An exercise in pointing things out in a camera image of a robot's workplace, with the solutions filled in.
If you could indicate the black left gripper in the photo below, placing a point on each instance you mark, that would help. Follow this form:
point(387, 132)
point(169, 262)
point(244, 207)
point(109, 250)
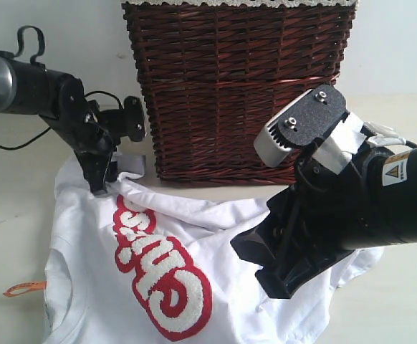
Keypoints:
point(71, 117)

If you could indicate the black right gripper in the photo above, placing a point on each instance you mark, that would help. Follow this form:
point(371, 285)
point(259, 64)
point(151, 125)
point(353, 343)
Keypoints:
point(305, 232)

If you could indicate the white t-shirt red lettering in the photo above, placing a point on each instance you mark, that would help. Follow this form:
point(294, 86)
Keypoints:
point(138, 266)

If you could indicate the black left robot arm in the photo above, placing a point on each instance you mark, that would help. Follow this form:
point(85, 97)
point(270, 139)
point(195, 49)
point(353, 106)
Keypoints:
point(28, 89)

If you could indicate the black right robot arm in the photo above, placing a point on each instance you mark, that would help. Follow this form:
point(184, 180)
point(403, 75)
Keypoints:
point(392, 203)

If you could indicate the dark brown wicker basket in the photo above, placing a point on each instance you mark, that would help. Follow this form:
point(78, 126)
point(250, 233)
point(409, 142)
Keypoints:
point(212, 76)

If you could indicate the beige lace basket liner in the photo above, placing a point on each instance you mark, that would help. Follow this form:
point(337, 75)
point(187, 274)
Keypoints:
point(252, 3)

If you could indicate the orange clothing tag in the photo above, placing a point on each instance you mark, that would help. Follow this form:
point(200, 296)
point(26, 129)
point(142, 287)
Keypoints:
point(23, 288)

